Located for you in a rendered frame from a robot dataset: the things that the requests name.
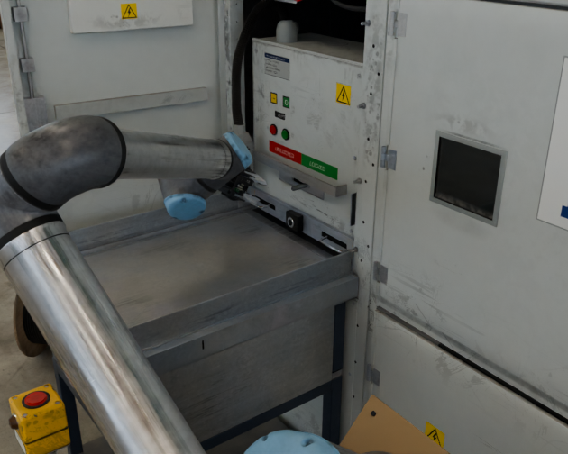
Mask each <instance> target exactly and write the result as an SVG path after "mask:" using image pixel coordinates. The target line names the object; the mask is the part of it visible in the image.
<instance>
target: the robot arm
mask: <svg viewBox="0 0 568 454"><path fill-rule="evenodd" d="M251 164H252V155H251V153H250V152H249V150H248V149H247V147H246V146H245V144H244V143H243V141H242V140H241V139H240V138H239V137H238V136H237V135H236V134H235V133H233V132H227V133H224V134H223V136H222V137H221V138H219V139H202V138H195V137H187V136H179V135H171V134H164V133H156V132H141V131H134V130H126V129H119V127H118V126H117V125H116V124H115V123H113V122H112V121H110V120H109V119H106V118H104V117H100V116H94V115H78V116H73V117H69V118H65V119H61V120H58V121H56V122H53V123H48V124H46V125H43V126H42V127H40V128H38V129H36V130H34V131H32V132H29V133H27V134H25V135H24V136H23V137H21V138H20V139H18V140H17V141H15V142H14V143H12V144H11V145H10V146H9V147H8V148H7V150H6V151H5V152H3V153H2V154H1V155H0V266H1V268H2V269H3V271H4V272H5V274H6V276H7V277H8V279H9V281H10V282H11V284H12V286H13V287H14V290H15V291H16V293H17V294H18V295H19V297H20V298H21V300H22V302H23V304H24V306H25V307H26V309H27V311H28V312H29V314H30V316H31V317H32V319H33V320H34V322H35V323H36V325H37V327H38V328H39V330H40V332H41V334H42V336H43V337H44V339H45V340H46V341H47V343H48V345H49V346H50V348H51V350H52V352H53V353H54V355H55V357H56V358H57V360H58V362H59V363H60V365H61V366H62V368H63V370H64V371H65V373H66V375H67V376H68V378H69V380H70V382H71V383H72V385H73V386H74V387H75V389H76V391H77V392H78V395H79V396H80V398H81V400H82V401H83V403H84V405H85V406H86V408H87V409H88V411H89V412H90V414H91V416H92V417H93V419H94V421H95V422H96V425H97V426H98V428H99V430H100V431H101V432H102V433H103V435H104V437H105V439H106V441H107V442H108V444H109V446H110V447H111V449H112V451H113V452H114V454H206V452H205V451H204V449H203V448H202V446H201V444H200V443H199V441H198V440H197V437H196V436H195V434H194V433H193V431H192V430H191V429H190V427H189V426H188V423H187V422H186V420H185V419H184V417H183V415H182V414H181V412H180V411H179V409H178V407H177V406H176V405H175V403H174V401H173V400H172V398H171V397H170V395H169V393H168V391H167V390H166V388H165V386H164V385H163V384H162V383H161V381H160V379H159V377H158V376H157V374H156V372H155V371H154V369H153V367H152V366H151V364H150V362H149V360H148V359H147V358H146V357H145V355H144V353H143V352H142V350H141V348H140V346H139V345H138V343H137V342H136V340H135V338H134V337H133V336H132V334H131V332H130V331H129V329H128V328H127V326H126V324H125V323H124V321H123V319H122V317H121V316H120V314H119V313H118V312H117V310H116V309H115V307H114V305H113V303H112V302H111V300H110V299H109V297H108V295H107V294H106V292H105V290H104V288H103V287H102V286H101V285H100V283H99V281H98V280H97V278H96V276H95V274H94V273H93V271H92V270H91V268H90V266H89V265H88V264H87V262H86V260H85V259H84V257H83V256H82V254H81V252H80V251H79V249H78V247H77V245H76V244H75V242H74V241H73V240H72V238H71V237H70V235H69V233H68V231H67V230H66V224H65V223H64V222H63V221H62V219H61V217H60V215H59V213H58V212H57V210H58V209H60V208H61V207H62V206H63V205H64V204H65V203H66V202H67V201H68V200H70V199H71V198H73V197H75V196H76V195H80V194H82V193H84V192H86V191H88V190H91V189H98V188H104V187H107V186H110V185H112V184H113V183H114V182H115V181H116V180H117V179H158V181H159V184H160V190H161V193H162V196H163V200H164V205H165V206H166V208H167V211H168V213H169V215H170V216H171V217H173V218H175V219H178V220H191V219H194V218H197V217H198V216H199V215H201V214H202V213H203V212H204V211H205V209H206V199H207V198H208V197H209V196H211V195H212V194H214V193H215V192H216V191H217V190H218V191H222V193H221V194H222V195H224V196H225V197H227V198H229V199H230V200H233V201H243V202H250V203H255V204H257V203H256V202H259V201H260V200H261V199H260V198H258V197H256V196H254V195H250V194H248V193H245V192H247V190H248V187H249V186H252V183H253V182H254V183H258V184H260V185H264V186H266V185H267V183H266V181H265V180H264V179H263V178H262V177H260V176H259V175H258V174H257V173H255V172H253V171H252V170H251V169H250V168H248V166H250V165H251ZM243 454H358V453H356V452H353V451H351V450H349V449H346V448H343V447H341V446H339V445H336V444H334V443H332V442H330V441H328V440H325V439H324V438H322V437H320V436H317V435H315V434H313V433H309V432H304V431H293V430H280V431H273V432H271V433H269V434H268V435H266V436H262V437H261V438H259V439H258V440H256V441H255V442H254V443H253V444H252V445H251V446H250V447H249V448H248V449H247V450H246V451H245V452H244V453H243Z"/></svg>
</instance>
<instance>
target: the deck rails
mask: <svg viewBox="0 0 568 454"><path fill-rule="evenodd" d="M238 213H243V210H241V209H239V208H238V201H233V200H230V199H229V198H227V197H225V196H224V195H222V194H217V195H211V196H209V197H208V198H207V199H206V209H205V211H204V212H203V213H202V214H201V215H199V216H198V217H197V218H194V219H191V220H178V219H175V218H173V217H171V216H170V215H169V213H168V211H167V208H166V207H163V208H160V209H156V210H152V211H149V212H145V213H139V214H136V215H132V216H128V217H124V218H121V219H117V220H113V221H110V222H103V223H100V224H96V225H92V226H88V227H85V228H81V229H77V230H74V231H70V232H68V233H69V235H70V237H71V238H72V240H73V241H74V242H75V244H76V245H77V247H78V249H79V251H80V252H81V254H82V256H86V255H89V254H93V253H96V252H99V251H102V250H109V249H111V248H115V247H119V246H122V245H125V244H129V243H132V242H136V241H141V240H145V239H148V238H151V237H155V236H158V235H162V234H165V233H168V232H174V231H177V230H181V229H184V228H187V227H191V226H194V225H198V224H201V223H204V222H210V221H213V220H217V219H220V218H224V217H227V216H230V215H234V214H238ZM351 261H352V253H351V252H350V251H347V252H345V253H342V254H339V255H336V256H333V257H331V258H329V259H324V260H321V261H318V262H316V263H313V264H310V265H308V266H305V267H302V268H298V269H295V270H292V271H289V272H288V273H285V274H282V275H279V276H276V277H272V278H269V279H266V280H264V281H261V282H259V283H256V284H253V285H250V286H246V287H244V288H241V289H238V290H235V291H233V292H230V293H227V294H224V295H220V296H218V297H215V298H212V299H209V300H206V301H204V302H201V303H199V304H194V305H191V306H189V307H186V308H183V309H180V310H177V311H176V312H173V313H168V314H165V315H162V316H160V317H157V318H154V319H152V320H149V321H147V322H142V323H139V324H136V325H134V326H132V327H129V328H128V329H129V331H130V332H131V334H132V336H133V337H134V338H135V340H136V342H137V343H138V345H139V346H140V348H141V350H142V352H144V351H147V350H151V349H154V348H156V347H159V346H161V345H163V344H166V343H169V342H171V341H175V340H178V339H180V338H183V337H186V336H188V335H190V334H193V333H195V332H198V331H202V330H204V329H207V328H209V327H212V326H215V325H217V324H219V323H222V322H226V321H229V320H232V319H233V318H236V317H239V316H241V315H244V314H247V313H250V312H253V311H255V310H258V309H261V308H262V307H265V306H268V305H270V304H275V303H277V302H279V301H282V300H285V299H287V298H290V297H292V296H294V295H299V294H301V293H304V292H306V291H308V290H311V289H314V288H316V287H319V286H322V285H325V284H328V283H331V282H333V281H335V280H338V279H340V278H343V277H347V276H350V275H351V274H352V273H351Z"/></svg>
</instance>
